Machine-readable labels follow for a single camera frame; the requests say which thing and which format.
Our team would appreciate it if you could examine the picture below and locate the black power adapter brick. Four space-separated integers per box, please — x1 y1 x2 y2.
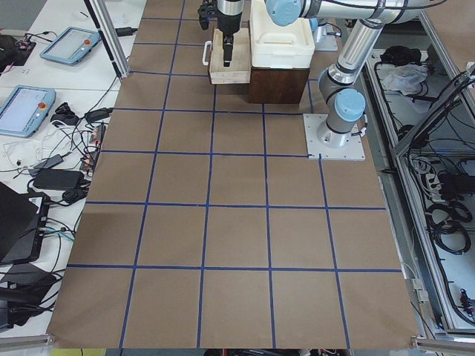
33 169 85 191

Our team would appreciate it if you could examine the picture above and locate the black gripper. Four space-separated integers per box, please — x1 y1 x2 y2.
217 0 243 67

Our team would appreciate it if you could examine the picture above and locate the white drawer handle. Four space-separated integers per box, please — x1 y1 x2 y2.
202 40 213 66

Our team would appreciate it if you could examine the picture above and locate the small black adapter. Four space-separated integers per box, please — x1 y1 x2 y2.
115 27 138 37

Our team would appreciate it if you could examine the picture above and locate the black coiled cables bundle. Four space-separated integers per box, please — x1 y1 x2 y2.
425 203 472 257

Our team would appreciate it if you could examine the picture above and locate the lower blue teach pendant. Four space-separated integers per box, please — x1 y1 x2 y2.
1 85 56 138

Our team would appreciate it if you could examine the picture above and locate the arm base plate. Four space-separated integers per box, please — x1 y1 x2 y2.
303 113 365 161

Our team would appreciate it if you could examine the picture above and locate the white foam tray box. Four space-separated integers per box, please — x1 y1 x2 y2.
249 0 316 69

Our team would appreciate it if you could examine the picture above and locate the aluminium frame post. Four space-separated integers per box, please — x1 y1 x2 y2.
84 0 131 80

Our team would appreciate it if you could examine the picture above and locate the dark brown wooden cabinet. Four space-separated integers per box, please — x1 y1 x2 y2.
249 67 310 104

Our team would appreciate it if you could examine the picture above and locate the light wooden drawer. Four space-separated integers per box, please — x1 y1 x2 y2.
208 27 251 85

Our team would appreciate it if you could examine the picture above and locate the upper blue teach pendant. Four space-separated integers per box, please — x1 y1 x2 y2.
39 27 101 65

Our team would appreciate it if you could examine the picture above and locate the white crumpled cloth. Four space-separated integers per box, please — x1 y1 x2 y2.
381 65 428 95

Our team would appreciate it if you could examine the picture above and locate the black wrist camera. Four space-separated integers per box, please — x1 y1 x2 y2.
197 0 217 30

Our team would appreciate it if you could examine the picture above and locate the black laptop computer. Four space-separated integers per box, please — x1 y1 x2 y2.
1 184 50 265

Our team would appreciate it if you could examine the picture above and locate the blue teach pendant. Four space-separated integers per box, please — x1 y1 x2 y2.
39 27 101 65
1 85 56 138

